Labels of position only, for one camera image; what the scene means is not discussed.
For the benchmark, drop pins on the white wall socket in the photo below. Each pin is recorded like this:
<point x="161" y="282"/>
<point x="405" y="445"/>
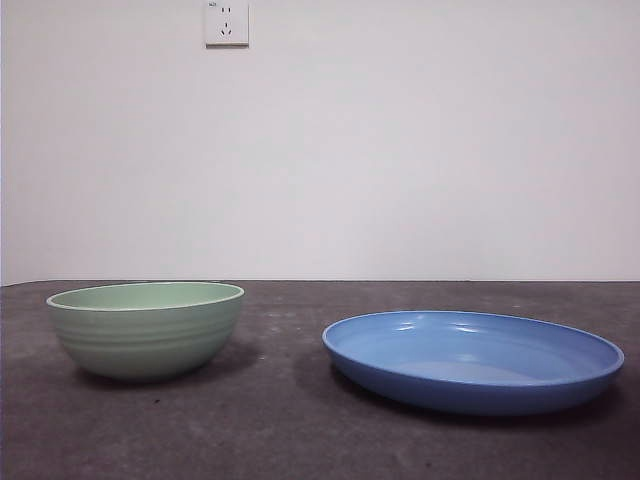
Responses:
<point x="227" y="25"/>

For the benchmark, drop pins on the green ribbed bowl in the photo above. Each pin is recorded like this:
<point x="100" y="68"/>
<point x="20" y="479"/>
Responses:
<point x="145" y="340"/>

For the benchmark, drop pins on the blue round plate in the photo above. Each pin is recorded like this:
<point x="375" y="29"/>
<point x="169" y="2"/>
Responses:
<point x="465" y="385"/>

